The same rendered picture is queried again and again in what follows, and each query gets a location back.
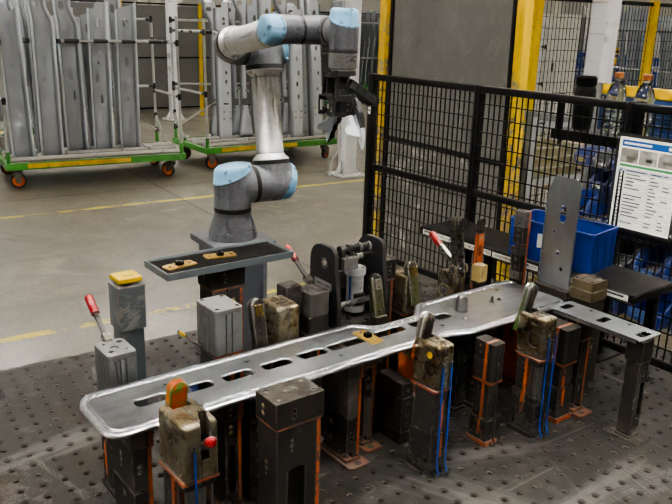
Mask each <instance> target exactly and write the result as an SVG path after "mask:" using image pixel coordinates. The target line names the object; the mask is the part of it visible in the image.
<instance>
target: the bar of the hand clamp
mask: <svg viewBox="0 0 672 504"><path fill-rule="evenodd" d="M449 223H450V238H451V263H452V265H455V266H456V267H457V270H458V271H457V275H456V276H458V275H459V274H465V252H464V228H466V227H468V225H469V221H468V219H467V218H463V217H460V216H457V217H452V218H450V220H449ZM458 263H459V264H460V266H461V267H462V269H461V271H459V269H458Z"/></svg>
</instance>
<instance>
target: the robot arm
mask: <svg viewBox="0 0 672 504"><path fill-rule="evenodd" d="M359 26H360V23H359V11H358V10H357V9H356V8H332V9H331V10H330V15H329V16H324V15H292V14H277V13H271V14H263V15H262V16H261V17H260V19H259V20H258V21H256V22H253V23H249V24H246V25H243V26H227V27H224V28H221V29H220V30H219V31H218V32H217V33H216V34H215V36H214V40H213V48H214V51H215V53H216V54H217V56H218V57H219V58H220V59H221V60H223V61H224V62H227V63H229V64H233V65H245V70H246V73H247V74H248V75H249V76H250V77H251V84H252V97H253V111H254V124H255V138H256V151H257V154H256V156H255V157H254V158H253V160H252V162H253V166H251V164H250V163H249V162H246V161H239V162H237V161H234V162H228V163H224V164H221V165H219V166H217V167H216V168H215V170H214V177H213V187H214V215H213V218H212V221H211V225H210V228H209V238H210V239H211V240H213V241H216V242H222V243H243V242H248V241H252V240H254V239H256V238H257V229H256V226H255V223H254V220H253V217H252V214H251V203H257V202H266V201H280V200H283V199H288V198H290V197H291V196H292V195H293V193H294V192H295V190H296V186H297V170H295V169H296V168H295V166H294V165H293V164H292V163H290V162H289V157H288V156H287V155H286V154H285V153H284V150H283V136H282V121H281V107H280V93H279V78H278V76H279V74H280V73H281V72H282V70H283V66H282V65H284V64H286V62H287V61H288V56H289V46H288V44H297V45H329V58H328V68H330V70H329V71H323V90H322V94H319V96H318V114H326V115H327V116H328V118H327V119H326V120H325V121H322V122H320V123H319V124H318V126H317V128H318V129H320V130H324V131H327V135H326V141H327V142H329V141H330V140H331V139H332V138H333V137H334V135H335V131H336V130H337V126H338V124H339V123H341V121H342V118H344V117H346V116H348V117H347V120H348V126H347V127H345V128H344V131H345V133H346V134H347V135H348V136H352V137H356V138H358V144H359V147H360V150H363V149H364V139H365V120H364V113H363V110H362V108H361V106H360V103H359V101H360V102H361V103H362V104H364V105H365V106H369V107H371V106H376V104H377V102H378V99H379V98H378V97H377V96H375V94H373V93H372V92H370V91H368V90H367V89H366V88H364V87H363V86H361V85H360V84H359V83H357V82H356V81H355V80H353V79H350V76H356V70H355V69H357V61H358V36H359ZM320 99H324V107H322V109H320Z"/></svg>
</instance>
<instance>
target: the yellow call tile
mask: <svg viewBox="0 0 672 504"><path fill-rule="evenodd" d="M110 279H112V280H113V281H115V282H116V283H117V284H119V285H121V284H130V283H132V282H137V281H142V276H141V275H140V274H138V273H137V272H135V271H134V270H128V271H122V272H117V273H111V274H110Z"/></svg>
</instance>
